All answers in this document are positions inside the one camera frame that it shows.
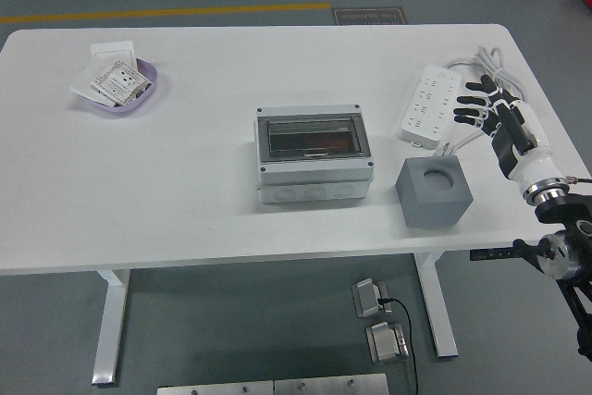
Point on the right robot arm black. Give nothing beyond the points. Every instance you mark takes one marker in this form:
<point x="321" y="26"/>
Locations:
<point x="562" y="207"/>

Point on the grey electrical enclosure box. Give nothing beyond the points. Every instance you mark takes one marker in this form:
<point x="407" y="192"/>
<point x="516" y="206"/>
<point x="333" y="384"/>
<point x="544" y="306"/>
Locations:
<point x="314" y="182"/>

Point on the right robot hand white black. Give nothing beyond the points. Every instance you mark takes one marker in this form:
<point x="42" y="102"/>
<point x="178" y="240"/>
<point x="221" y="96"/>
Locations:
<point x="518" y="136"/>

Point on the clear hinged box lid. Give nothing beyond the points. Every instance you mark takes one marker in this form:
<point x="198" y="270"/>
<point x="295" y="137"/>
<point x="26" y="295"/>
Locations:
<point x="314" y="129"/>

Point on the white table leg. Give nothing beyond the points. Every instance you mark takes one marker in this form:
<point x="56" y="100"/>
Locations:
<point x="111" y="321"/>
<point x="437" y="302"/>

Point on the plain white square wall plate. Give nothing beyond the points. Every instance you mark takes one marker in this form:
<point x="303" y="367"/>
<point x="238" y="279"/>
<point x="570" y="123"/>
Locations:
<point x="111" y="50"/>

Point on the orange cylinder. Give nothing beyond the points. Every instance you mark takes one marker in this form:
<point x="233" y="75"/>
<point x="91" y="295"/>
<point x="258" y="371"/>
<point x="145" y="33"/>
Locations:
<point x="335" y="139"/>

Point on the purple tray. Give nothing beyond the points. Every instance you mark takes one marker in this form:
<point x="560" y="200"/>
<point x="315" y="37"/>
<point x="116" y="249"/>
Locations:
<point x="111" y="110"/>

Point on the grey cube with round hole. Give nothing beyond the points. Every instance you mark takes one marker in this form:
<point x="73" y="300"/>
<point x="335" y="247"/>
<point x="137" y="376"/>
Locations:
<point x="435" y="210"/>

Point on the silver foot pedal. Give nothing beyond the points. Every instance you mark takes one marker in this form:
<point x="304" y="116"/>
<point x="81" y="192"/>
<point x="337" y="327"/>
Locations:
<point x="367" y="298"/>
<point x="386" y="344"/>

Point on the white power strip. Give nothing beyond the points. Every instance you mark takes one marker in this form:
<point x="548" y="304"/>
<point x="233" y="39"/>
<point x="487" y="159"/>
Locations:
<point x="425" y="108"/>

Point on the long metal base plate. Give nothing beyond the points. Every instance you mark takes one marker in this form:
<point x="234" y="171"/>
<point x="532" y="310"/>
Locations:
<point x="213" y="389"/>

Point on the printed white socket panel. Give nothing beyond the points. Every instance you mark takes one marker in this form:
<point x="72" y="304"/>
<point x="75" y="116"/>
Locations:
<point x="120" y="80"/>

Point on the white wall plate tilted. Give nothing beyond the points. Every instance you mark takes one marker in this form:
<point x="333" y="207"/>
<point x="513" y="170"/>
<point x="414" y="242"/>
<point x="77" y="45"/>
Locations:
<point x="83" y="81"/>

